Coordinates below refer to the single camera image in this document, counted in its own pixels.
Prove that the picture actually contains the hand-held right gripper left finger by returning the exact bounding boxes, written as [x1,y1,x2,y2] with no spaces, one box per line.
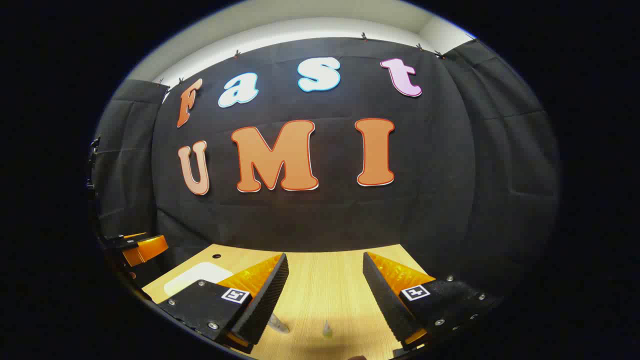
[157,252,290,353]

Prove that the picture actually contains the large white green cream tube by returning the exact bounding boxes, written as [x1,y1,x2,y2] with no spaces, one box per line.
[267,314,291,335]

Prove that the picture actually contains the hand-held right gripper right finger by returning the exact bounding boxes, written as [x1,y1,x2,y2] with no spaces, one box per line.
[362,251,503,351]

